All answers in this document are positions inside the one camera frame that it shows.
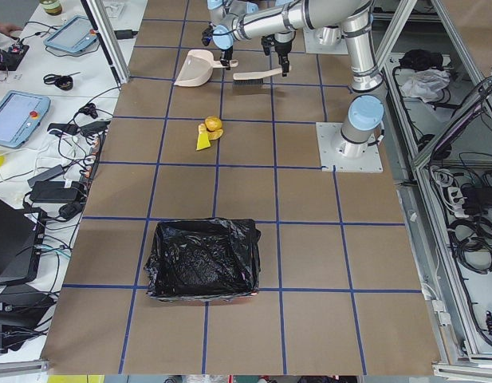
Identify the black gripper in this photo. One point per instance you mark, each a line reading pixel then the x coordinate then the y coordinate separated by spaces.
pixel 226 52
pixel 282 49

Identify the white dustpan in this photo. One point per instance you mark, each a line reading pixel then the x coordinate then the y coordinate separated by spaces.
pixel 198 68

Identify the white hand brush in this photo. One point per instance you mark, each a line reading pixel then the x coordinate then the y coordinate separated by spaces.
pixel 256 77

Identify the brown potato toy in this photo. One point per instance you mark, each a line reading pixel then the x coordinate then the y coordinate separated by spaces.
pixel 213 123

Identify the beige bread piece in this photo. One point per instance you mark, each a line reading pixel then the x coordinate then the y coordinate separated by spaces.
pixel 212 135

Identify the yellow sponge piece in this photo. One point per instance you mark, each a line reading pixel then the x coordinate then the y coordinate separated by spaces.
pixel 203 141

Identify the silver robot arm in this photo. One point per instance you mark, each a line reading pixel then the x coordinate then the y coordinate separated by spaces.
pixel 233 21
pixel 366 112

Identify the black bag lined bin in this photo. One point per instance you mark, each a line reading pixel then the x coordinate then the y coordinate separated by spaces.
pixel 204 260

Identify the far blue teach pendant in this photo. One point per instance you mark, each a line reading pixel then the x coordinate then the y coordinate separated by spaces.
pixel 75 36

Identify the blue teach pendant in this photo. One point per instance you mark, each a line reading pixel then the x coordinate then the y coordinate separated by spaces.
pixel 20 115
pixel 75 36

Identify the small black bowl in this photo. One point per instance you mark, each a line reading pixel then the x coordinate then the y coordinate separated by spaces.
pixel 64 83

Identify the near blue teach pendant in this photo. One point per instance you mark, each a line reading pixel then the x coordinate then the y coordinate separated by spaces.
pixel 20 115

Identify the black power adapter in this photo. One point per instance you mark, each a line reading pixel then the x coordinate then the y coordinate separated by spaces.
pixel 57 192

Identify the black laptop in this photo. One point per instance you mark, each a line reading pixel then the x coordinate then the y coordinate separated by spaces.
pixel 21 234

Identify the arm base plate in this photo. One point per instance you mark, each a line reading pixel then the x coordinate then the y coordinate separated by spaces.
pixel 326 40
pixel 338 155

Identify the aluminium frame post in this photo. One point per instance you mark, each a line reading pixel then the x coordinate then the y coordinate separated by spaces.
pixel 101 24

